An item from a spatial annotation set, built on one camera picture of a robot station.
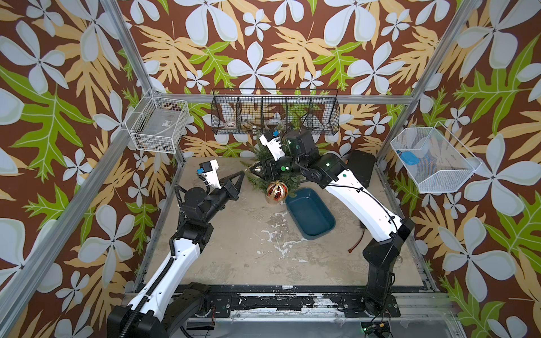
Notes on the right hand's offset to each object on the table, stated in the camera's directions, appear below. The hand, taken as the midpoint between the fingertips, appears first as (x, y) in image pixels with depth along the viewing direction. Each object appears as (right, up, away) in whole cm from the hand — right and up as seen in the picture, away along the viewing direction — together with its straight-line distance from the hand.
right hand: (254, 166), depth 68 cm
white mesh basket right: (+71, +3, +14) cm, 72 cm away
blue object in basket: (+64, +5, +18) cm, 66 cm away
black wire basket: (+5, +28, +28) cm, 40 cm away
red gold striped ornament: (+8, -8, +2) cm, 11 cm away
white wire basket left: (-42, +19, +17) cm, 49 cm away
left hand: (-3, -2, 0) cm, 4 cm away
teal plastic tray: (+24, -21, +32) cm, 45 cm away
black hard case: (+56, +4, +47) cm, 73 cm away
